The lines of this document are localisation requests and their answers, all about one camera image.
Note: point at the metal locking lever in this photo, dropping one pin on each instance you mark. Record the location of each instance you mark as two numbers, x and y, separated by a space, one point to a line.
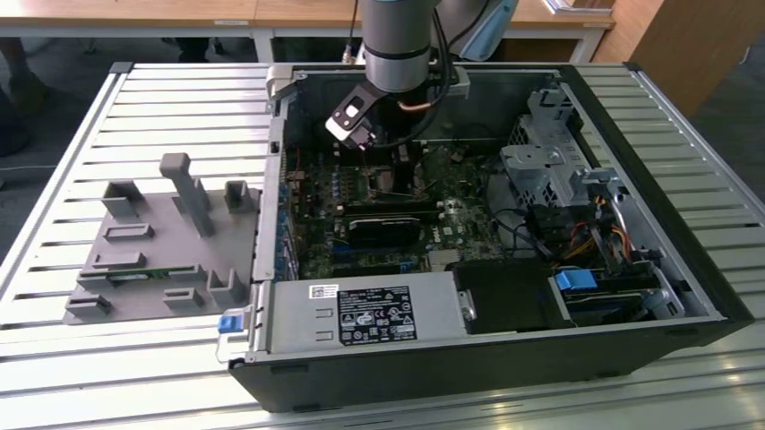
442 172
365 161

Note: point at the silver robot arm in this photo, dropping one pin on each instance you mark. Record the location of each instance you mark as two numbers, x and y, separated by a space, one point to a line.
394 45

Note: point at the RAM slot with white clips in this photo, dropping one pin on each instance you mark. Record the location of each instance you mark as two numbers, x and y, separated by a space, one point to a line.
382 154
389 206

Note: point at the RAM slot with black clips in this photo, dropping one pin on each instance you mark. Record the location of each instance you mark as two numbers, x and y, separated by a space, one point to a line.
382 159
389 211

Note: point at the blue expansion slot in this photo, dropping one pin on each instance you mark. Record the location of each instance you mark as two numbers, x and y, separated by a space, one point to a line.
343 245

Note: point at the green motherboard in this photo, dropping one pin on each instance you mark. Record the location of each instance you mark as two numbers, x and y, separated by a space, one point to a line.
466 210

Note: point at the black graphics card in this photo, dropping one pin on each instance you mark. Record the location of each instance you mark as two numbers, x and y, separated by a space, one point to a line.
382 233

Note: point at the silver drive cage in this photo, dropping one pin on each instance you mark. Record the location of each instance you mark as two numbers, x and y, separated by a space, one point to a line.
538 170

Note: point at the silver chipset heatsink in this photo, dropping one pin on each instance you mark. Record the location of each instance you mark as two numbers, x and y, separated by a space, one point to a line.
445 260

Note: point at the white book stack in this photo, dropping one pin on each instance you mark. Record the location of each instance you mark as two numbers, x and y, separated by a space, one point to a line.
565 5

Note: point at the black drive housing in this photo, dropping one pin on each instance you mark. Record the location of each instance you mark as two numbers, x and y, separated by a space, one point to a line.
508 295

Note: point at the hard disk in blue carrier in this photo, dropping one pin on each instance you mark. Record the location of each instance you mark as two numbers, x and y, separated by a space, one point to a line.
574 282

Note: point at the silver power supply unit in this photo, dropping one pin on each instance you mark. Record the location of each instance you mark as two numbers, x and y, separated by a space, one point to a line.
299 313

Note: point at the grey parts rack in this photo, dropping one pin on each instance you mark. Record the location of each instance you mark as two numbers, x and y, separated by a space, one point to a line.
155 251

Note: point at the wooden cabinet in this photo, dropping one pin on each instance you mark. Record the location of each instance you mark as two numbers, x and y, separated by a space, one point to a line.
693 45

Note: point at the green RAM stick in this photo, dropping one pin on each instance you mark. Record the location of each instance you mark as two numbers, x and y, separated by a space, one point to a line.
162 272

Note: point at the blue case latch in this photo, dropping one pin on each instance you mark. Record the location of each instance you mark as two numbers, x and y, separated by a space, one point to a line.
230 324

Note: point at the black PC case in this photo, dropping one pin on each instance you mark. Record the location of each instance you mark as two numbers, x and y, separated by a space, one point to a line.
418 372

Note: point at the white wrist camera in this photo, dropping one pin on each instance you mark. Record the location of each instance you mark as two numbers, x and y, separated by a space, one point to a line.
350 112

